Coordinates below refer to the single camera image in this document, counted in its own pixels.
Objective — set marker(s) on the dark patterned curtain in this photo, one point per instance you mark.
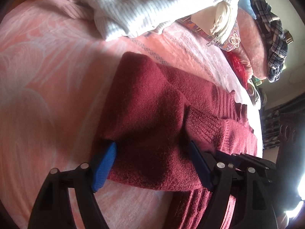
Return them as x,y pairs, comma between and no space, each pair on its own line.
270,120

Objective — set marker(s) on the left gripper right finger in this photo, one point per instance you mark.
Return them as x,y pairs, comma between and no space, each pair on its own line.
252,193

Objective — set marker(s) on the folded pink fleece blanket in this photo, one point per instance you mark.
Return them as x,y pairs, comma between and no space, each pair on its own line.
251,52

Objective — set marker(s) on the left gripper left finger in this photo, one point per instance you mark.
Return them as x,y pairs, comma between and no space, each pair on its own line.
52,208

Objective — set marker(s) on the red embroidered pouch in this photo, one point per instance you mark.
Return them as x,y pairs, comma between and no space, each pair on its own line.
238,68

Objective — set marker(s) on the pink floral bed blanket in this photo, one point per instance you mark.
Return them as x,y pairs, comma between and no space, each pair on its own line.
55,75

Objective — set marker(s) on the cream zip jacket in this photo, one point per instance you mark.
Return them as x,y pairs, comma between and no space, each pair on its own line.
217,21

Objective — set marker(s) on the dark red knit sweater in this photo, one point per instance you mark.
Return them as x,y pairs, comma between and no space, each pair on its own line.
152,112

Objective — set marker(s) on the navy plaid shirt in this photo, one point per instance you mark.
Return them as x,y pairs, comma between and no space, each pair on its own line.
274,37

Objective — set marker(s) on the white ribbed knit garment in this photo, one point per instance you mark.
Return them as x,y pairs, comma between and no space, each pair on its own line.
132,18

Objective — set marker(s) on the blue pillow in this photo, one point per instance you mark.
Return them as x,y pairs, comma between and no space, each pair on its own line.
245,5

